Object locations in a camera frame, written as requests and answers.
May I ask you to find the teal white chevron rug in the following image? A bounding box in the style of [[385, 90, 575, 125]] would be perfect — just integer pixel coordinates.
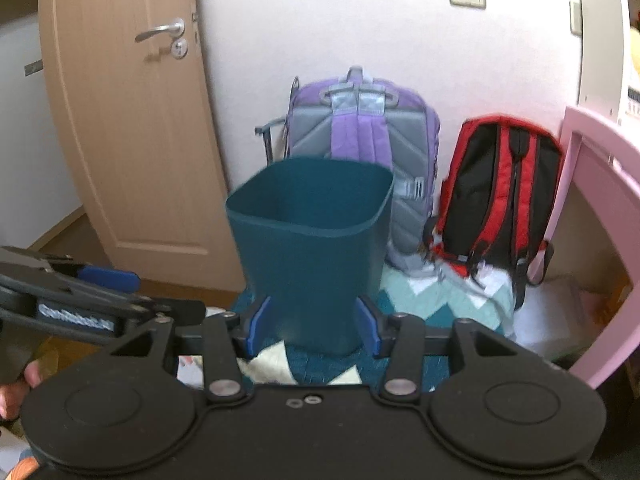
[[177, 263, 519, 395]]

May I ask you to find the beige wall switch plate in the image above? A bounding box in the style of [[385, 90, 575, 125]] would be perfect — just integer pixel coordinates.
[[570, 1, 582, 37]]

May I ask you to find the silver door handle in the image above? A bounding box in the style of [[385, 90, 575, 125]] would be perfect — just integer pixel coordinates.
[[134, 18, 189, 60]]

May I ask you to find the teal plastic trash bin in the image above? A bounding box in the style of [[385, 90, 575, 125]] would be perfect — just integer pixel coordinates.
[[226, 157, 394, 356]]

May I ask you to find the beige wooden door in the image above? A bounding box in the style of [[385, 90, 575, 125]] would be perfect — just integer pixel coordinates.
[[39, 0, 245, 292]]

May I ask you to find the black folding cart frame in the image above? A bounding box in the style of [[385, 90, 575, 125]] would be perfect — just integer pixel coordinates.
[[254, 76, 300, 165]]

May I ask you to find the white shelf unit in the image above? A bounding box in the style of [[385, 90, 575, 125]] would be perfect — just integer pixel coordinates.
[[574, 0, 639, 132]]

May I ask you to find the left hand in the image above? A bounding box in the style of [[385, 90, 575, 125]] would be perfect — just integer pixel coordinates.
[[0, 361, 43, 422]]

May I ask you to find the purple grey backpack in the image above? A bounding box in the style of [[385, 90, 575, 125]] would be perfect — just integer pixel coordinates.
[[283, 66, 440, 276]]

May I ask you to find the red black backpack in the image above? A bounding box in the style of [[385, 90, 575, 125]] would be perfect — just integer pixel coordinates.
[[423, 115, 564, 308]]

